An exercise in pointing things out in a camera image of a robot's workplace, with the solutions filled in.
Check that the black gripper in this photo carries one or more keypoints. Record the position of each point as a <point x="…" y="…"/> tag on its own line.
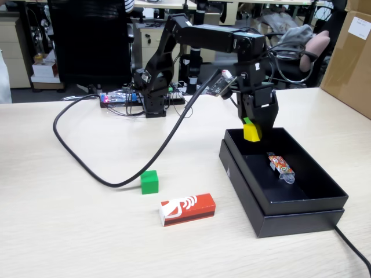
<point x="253" y="78"/>

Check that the yellow wooden cube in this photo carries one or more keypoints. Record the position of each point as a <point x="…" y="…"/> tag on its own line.
<point x="251" y="133"/>

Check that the red and white carton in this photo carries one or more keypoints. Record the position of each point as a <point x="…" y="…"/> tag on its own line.
<point x="188" y="209"/>

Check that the green wooden cube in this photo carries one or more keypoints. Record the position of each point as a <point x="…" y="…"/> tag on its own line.
<point x="149" y="182"/>

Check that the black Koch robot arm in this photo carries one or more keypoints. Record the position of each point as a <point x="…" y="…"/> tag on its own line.
<point x="203" y="37"/>

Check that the large brown cardboard box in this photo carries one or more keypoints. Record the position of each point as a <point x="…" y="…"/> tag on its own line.
<point x="347" y="72"/>

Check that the black cardboard box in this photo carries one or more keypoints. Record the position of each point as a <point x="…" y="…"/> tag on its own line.
<point x="307" y="207"/>

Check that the black open box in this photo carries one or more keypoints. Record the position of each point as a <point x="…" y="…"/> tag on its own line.
<point x="301" y="224"/>

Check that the small brown cardboard box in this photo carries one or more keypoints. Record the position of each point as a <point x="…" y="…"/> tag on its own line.
<point x="359" y="5"/>

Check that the flat white box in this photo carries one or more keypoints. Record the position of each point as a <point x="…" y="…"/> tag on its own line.
<point x="43" y="78"/>

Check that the white box brown side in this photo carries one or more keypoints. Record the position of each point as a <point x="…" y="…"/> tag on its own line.
<point x="42" y="69"/>

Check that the black chair with armrests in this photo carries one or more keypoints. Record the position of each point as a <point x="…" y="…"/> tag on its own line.
<point x="290" y="69"/>

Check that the colourful candy tube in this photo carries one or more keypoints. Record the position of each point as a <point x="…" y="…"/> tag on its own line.
<point x="279" y="165"/>

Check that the black and white pole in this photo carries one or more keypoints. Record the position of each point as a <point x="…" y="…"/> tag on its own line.
<point x="194" y="66"/>

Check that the grey cloth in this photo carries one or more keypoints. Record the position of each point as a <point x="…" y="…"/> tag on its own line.
<point x="295" y="37"/>

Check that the pink cushion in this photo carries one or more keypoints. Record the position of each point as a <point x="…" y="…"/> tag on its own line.
<point x="316" y="46"/>

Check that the white shipping label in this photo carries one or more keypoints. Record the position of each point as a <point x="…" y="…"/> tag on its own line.
<point x="359" y="27"/>

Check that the person in striped shirt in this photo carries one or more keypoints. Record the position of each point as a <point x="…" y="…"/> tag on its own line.
<point x="129" y="5"/>

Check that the beige drawer cabinet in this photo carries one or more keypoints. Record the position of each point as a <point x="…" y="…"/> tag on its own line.
<point x="13" y="58"/>

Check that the person in white clothing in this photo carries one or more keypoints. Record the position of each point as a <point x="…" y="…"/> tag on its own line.
<point x="4" y="81"/>

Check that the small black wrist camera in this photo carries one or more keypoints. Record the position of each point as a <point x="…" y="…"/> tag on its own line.
<point x="220" y="84"/>

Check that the beige pedestal cabinet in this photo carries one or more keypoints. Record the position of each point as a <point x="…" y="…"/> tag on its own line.
<point x="211" y="18"/>

